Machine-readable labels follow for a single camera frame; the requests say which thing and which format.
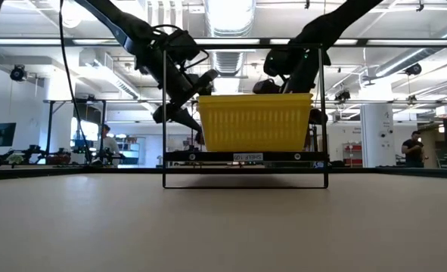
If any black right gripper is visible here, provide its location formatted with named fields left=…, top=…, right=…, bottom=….
left=281, top=48, right=328, bottom=126

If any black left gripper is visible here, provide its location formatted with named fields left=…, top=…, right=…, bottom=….
left=147, top=52, right=206, bottom=147

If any white shelf label sticker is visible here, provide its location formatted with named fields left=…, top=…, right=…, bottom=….
left=233, top=153, right=264, bottom=162

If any red storage shelving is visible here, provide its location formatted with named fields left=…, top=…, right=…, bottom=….
left=342, top=142, right=364, bottom=168

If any white building column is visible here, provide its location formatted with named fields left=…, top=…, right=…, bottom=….
left=360, top=104, right=397, bottom=168

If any person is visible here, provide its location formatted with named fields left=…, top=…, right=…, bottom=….
left=100, top=123, right=123, bottom=167
left=401, top=130, right=427, bottom=168

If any black metal wire shelf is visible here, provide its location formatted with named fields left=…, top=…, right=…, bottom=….
left=161, top=44, right=330, bottom=190

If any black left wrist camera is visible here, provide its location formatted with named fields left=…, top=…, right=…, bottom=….
left=187, top=69, right=219, bottom=96

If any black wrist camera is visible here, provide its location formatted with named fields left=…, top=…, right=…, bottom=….
left=187, top=69, right=219, bottom=96
left=252, top=78, right=281, bottom=95

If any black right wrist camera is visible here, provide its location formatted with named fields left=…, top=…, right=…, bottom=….
left=252, top=78, right=281, bottom=95

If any black background frame stand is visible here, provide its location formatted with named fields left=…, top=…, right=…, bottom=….
left=43, top=98, right=107, bottom=164

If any silver ceiling air duct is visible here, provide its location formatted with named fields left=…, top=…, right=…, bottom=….
left=203, top=0, right=257, bottom=77

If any black overhead frame bar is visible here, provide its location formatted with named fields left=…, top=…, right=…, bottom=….
left=0, top=36, right=447, bottom=48

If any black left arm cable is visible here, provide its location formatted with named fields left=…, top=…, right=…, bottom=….
left=58, top=0, right=92, bottom=164

